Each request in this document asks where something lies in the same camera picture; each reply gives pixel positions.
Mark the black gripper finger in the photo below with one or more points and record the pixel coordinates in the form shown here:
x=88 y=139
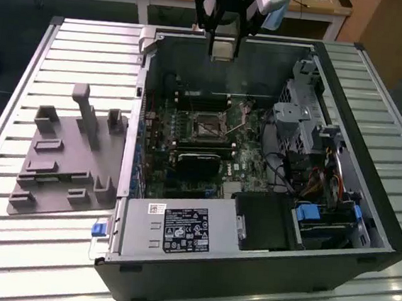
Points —
x=239 y=44
x=211 y=41

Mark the silver square CPU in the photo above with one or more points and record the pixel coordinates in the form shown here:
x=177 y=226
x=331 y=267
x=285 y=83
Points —
x=224 y=51

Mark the thin metal locking lever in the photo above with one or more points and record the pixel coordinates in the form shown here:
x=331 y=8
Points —
x=237 y=120

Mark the CPU socket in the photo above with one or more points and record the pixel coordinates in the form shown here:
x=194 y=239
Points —
x=207 y=126

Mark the grey metal drive cage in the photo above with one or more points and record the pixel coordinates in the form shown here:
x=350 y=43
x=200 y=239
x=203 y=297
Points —
x=296 y=124

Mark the black RAM stick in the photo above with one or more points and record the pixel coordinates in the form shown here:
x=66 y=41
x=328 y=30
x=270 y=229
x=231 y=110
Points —
x=205 y=144

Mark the green motherboard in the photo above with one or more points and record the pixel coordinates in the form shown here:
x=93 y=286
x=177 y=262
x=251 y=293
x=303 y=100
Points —
x=247 y=151

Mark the black graphics card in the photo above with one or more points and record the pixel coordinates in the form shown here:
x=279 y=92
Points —
x=199 y=164

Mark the small silver heatsink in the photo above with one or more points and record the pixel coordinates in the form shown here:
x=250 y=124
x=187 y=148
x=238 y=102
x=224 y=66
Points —
x=233 y=190

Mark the brown wooden cabinet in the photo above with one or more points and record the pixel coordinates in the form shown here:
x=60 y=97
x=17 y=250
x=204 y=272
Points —
x=393 y=37

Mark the black plastic air shroud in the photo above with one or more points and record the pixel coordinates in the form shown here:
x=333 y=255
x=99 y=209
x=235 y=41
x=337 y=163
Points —
x=265 y=220

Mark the grey plastic parts rack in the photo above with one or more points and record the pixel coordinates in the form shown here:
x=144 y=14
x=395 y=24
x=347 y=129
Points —
x=69 y=152

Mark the hard disk in blue carrier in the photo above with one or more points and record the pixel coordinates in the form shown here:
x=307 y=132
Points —
x=308 y=212

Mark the grey power supply unit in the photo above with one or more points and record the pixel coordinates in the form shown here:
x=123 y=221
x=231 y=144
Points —
x=137 y=222

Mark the blue plastic bay clip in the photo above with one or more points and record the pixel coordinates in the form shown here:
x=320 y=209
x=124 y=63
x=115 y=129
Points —
x=357 y=212

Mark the green RAM stick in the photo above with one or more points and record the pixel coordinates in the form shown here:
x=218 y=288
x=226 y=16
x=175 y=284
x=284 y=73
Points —
x=52 y=178

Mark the blue case release latch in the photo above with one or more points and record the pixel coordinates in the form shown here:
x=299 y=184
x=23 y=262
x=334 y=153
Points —
x=98 y=229

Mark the black open PC case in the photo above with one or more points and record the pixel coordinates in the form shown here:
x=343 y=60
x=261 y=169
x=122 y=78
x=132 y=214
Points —
x=209 y=286

